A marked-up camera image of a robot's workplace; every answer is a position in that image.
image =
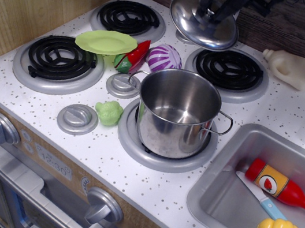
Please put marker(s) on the silver stove knob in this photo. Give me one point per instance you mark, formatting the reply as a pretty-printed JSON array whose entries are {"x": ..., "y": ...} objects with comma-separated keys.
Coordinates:
[
  {"x": 77, "y": 119},
  {"x": 123, "y": 86}
]

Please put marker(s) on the green toy lettuce piece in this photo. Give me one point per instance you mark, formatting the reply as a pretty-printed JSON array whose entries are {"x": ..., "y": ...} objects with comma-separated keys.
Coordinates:
[{"x": 109, "y": 113}]

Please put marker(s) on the silver oven dial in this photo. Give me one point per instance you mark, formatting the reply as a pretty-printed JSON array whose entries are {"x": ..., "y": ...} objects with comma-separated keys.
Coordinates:
[
  {"x": 102, "y": 207},
  {"x": 8, "y": 132}
]

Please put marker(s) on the red toy ketchup bottle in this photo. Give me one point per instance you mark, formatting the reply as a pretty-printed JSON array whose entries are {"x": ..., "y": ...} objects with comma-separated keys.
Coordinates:
[{"x": 275, "y": 183}]

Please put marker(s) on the silver upper stove knob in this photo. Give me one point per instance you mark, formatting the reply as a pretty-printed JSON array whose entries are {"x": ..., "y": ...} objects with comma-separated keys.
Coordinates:
[{"x": 123, "y": 86}]

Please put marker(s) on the black front left burner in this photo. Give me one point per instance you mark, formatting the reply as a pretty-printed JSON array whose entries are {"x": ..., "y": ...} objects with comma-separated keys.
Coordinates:
[{"x": 59, "y": 58}]

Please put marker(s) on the black back right burner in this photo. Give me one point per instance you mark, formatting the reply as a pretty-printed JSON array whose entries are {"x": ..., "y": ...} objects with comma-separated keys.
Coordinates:
[{"x": 229, "y": 69}]

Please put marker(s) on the red toy chili pepper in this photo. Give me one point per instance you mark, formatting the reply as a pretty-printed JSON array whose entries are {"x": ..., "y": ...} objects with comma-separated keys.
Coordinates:
[{"x": 124, "y": 63}]

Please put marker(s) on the black burner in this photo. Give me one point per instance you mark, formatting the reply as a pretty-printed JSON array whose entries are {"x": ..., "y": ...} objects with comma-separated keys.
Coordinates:
[
  {"x": 128, "y": 17},
  {"x": 209, "y": 135},
  {"x": 59, "y": 58},
  {"x": 229, "y": 69}
]

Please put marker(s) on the stainless steel pot lid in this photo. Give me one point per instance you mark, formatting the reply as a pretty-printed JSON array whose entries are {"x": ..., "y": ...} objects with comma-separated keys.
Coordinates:
[{"x": 198, "y": 28}]

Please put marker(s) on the toy knife blue handle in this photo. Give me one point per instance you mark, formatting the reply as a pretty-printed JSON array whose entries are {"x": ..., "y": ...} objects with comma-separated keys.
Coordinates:
[{"x": 264, "y": 201}]

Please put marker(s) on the silver oven door handle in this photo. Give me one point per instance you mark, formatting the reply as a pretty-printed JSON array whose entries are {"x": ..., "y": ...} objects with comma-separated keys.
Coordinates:
[{"x": 28, "y": 185}]

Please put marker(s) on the black back left burner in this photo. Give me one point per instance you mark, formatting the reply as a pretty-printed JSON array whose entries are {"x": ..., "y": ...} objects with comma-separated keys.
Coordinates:
[{"x": 128, "y": 17}]

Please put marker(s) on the silver left oven dial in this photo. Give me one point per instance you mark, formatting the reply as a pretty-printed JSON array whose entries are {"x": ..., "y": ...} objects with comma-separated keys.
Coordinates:
[{"x": 8, "y": 132}]

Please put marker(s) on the purple toy onion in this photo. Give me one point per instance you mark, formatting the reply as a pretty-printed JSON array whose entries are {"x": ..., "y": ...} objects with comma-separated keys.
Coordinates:
[{"x": 163, "y": 56}]

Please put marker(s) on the grey toy sink basin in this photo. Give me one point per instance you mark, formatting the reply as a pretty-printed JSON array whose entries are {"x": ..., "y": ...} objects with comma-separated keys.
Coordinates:
[{"x": 221, "y": 200}]

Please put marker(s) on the light green toy plate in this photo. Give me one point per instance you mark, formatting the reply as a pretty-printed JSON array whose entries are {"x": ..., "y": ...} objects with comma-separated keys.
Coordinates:
[{"x": 106, "y": 42}]

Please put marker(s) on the silver lower stove knob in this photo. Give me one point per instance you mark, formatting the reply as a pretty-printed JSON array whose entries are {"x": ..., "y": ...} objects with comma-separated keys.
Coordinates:
[{"x": 77, "y": 119}]

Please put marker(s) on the black front right burner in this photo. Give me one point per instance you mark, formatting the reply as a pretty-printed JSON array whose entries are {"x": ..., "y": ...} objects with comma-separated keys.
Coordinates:
[{"x": 209, "y": 135}]

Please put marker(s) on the silver right oven dial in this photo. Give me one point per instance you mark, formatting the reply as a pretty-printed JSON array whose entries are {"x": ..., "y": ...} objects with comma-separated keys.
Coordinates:
[{"x": 102, "y": 207}]

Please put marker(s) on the cream toy milk jug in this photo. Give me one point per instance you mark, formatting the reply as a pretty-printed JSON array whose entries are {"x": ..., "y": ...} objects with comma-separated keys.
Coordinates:
[{"x": 286, "y": 67}]

